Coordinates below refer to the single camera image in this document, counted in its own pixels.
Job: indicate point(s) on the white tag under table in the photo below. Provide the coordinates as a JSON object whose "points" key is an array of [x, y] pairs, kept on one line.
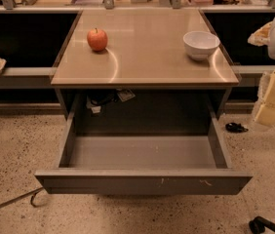
{"points": [[125, 94]]}

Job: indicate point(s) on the grey top drawer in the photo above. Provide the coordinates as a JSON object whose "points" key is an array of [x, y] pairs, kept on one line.
{"points": [[153, 144]]}

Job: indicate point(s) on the red apple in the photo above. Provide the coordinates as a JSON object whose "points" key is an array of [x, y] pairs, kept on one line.
{"points": [[97, 39]]}

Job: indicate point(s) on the metal rod with hook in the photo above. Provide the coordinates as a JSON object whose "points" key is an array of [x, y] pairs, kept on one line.
{"points": [[32, 194]]}

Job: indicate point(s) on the white bowl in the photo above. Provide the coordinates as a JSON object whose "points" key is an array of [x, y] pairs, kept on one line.
{"points": [[200, 45]]}

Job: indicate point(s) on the black chair base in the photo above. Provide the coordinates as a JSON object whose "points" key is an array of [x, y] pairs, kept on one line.
{"points": [[259, 224]]}

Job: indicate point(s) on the grey cabinet with steel top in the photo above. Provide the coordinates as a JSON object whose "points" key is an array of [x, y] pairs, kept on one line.
{"points": [[145, 53]]}

